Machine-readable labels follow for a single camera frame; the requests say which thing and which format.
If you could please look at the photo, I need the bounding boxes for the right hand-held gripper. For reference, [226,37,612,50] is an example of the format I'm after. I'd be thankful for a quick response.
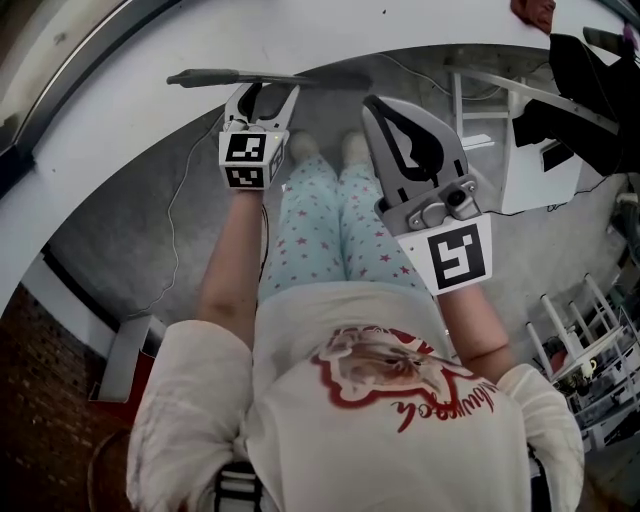
[361,94,496,298]

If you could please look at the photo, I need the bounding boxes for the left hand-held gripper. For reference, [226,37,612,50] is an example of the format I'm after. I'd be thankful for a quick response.
[217,82,301,192]

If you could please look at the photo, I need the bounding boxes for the dark bristle broom metal handle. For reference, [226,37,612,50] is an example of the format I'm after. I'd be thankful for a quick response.
[166,68,374,94]

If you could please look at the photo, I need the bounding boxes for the person's right forearm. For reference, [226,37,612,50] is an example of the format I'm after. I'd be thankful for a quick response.
[433,283,515,372]

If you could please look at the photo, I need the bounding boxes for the person's left forearm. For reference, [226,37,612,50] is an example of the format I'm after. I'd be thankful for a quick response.
[196,186,267,347]

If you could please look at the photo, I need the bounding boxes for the person's left cream shoe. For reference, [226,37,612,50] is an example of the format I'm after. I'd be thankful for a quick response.
[288,130,319,162]

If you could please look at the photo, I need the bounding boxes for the person's cream shoe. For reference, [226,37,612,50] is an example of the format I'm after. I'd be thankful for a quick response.
[288,130,319,162]
[340,130,372,164]

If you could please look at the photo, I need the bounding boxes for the person's right cream shoe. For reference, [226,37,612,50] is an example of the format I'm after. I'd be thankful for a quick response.
[340,130,372,164]

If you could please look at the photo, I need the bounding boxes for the small white table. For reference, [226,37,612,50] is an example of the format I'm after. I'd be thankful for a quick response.
[446,63,621,217]

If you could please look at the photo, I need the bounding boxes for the light blue star-print trousers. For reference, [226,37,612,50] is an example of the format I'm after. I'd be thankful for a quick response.
[259,151,432,302]

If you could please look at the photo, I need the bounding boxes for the black phone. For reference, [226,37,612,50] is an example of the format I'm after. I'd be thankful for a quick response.
[541,141,576,174]

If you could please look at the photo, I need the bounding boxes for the black jacket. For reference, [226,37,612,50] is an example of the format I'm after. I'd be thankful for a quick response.
[511,31,640,177]

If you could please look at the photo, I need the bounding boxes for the white metal rack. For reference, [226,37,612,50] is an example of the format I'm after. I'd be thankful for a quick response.
[524,273,640,452]

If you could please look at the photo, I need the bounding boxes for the cream printed t-shirt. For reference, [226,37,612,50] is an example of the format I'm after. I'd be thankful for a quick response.
[126,281,587,512]

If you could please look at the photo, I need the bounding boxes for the strap with buckle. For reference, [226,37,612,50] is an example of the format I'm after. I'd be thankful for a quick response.
[213,458,262,512]

